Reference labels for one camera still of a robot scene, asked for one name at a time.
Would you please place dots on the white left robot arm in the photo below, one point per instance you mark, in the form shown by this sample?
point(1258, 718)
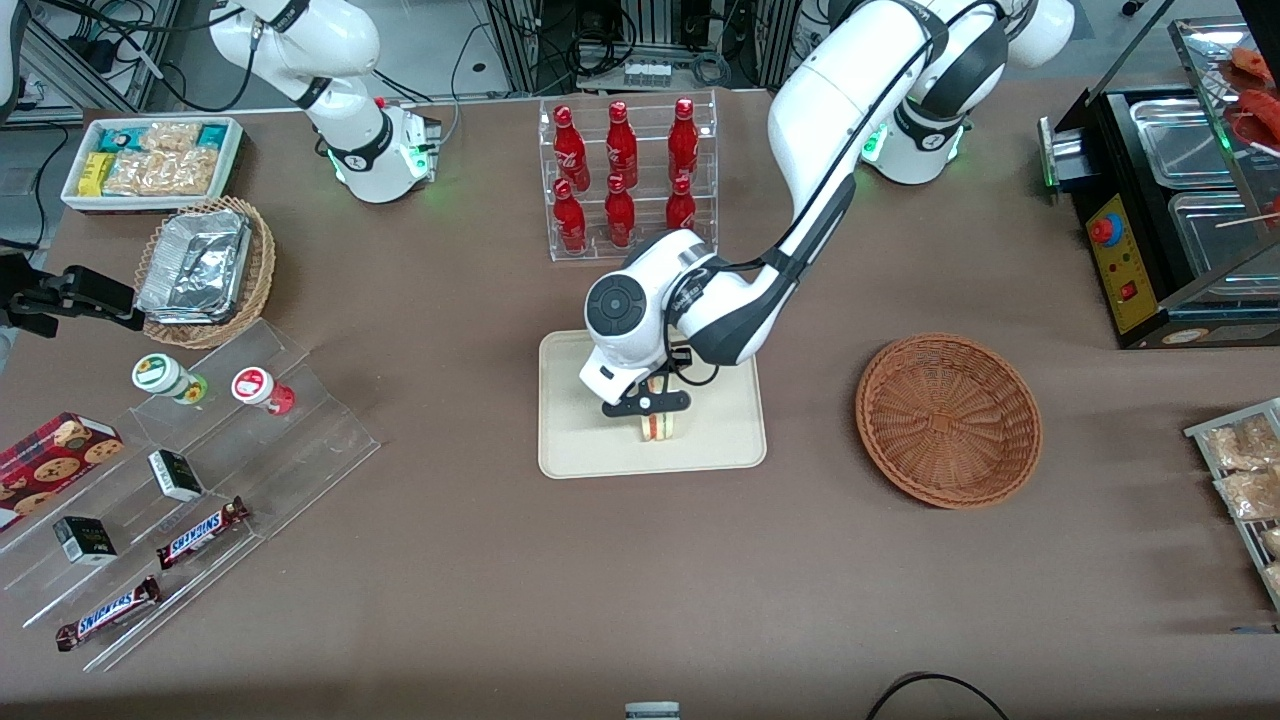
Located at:
point(830, 100)

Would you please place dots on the yellow snack packet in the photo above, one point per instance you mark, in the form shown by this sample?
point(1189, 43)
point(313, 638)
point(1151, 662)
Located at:
point(96, 175)

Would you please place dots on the small black box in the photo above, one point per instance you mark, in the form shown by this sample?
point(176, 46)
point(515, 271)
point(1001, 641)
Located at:
point(85, 540)
point(175, 475)

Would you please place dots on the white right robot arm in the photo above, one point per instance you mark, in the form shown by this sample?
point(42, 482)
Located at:
point(330, 60)

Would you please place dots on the small grey device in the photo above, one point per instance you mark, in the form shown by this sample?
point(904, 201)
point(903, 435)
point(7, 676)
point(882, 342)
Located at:
point(652, 711)

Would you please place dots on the cream rectangular tray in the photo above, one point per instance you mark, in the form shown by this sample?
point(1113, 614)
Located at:
point(720, 435)

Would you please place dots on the steel warmer pan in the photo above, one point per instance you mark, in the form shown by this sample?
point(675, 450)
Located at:
point(1180, 140)
point(1215, 235)

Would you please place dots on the clear acrylic stepped display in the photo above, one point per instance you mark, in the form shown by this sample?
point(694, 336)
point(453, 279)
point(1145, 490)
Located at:
point(300, 440)

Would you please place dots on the black food warmer appliance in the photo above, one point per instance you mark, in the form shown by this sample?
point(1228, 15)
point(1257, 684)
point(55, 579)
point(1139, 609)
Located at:
point(1120, 270)

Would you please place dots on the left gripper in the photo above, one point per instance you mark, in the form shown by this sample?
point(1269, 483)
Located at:
point(676, 361)

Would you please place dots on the snickers bar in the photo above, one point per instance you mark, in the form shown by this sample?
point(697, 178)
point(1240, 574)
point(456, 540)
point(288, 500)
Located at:
point(105, 614)
point(200, 533)

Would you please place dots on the stack of foil trays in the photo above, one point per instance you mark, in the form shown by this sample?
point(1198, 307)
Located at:
point(195, 265)

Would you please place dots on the red lid cup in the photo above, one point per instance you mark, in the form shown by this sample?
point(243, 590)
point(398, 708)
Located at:
point(255, 386)

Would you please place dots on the clear acrylic bottle rack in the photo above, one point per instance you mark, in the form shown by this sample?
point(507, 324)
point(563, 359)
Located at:
point(600, 100)

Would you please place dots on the red soda bottle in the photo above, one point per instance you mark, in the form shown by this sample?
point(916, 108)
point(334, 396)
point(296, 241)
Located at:
point(620, 215)
point(683, 145)
point(570, 225)
point(622, 150)
point(680, 205)
point(570, 150)

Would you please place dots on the red cookie box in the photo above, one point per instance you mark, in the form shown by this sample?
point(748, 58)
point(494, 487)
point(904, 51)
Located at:
point(50, 465)

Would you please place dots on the white power strip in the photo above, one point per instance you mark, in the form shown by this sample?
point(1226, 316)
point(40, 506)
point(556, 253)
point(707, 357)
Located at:
point(647, 74)

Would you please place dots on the green lid cup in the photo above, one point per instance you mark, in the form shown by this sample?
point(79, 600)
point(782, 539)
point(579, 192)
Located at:
point(160, 375)

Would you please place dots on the teal snack packet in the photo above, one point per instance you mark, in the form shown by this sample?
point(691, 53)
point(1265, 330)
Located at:
point(212, 135)
point(120, 138)

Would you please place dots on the large clear cracker bag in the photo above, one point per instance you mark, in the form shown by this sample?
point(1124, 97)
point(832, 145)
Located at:
point(165, 172)

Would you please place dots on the triangular sandwich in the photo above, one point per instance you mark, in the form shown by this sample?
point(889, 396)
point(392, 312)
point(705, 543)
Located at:
point(662, 428)

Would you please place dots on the round brown wicker basket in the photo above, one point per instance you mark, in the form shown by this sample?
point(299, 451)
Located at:
point(945, 420)

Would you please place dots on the small clear cracker bag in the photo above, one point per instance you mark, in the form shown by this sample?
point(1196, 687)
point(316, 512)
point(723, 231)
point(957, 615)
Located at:
point(170, 136)

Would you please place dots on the light wicker basket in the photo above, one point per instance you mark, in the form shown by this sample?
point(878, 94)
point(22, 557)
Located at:
point(262, 270)

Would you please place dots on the clear pastry bag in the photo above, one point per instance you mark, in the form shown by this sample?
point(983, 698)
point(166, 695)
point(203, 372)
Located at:
point(1250, 495)
point(1274, 580)
point(1240, 445)
point(1272, 542)

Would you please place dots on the red sausage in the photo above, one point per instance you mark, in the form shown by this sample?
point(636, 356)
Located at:
point(1262, 110)
point(1255, 62)

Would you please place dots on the white snack bin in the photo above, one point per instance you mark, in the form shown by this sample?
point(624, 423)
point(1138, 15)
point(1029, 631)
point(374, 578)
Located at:
point(235, 150)

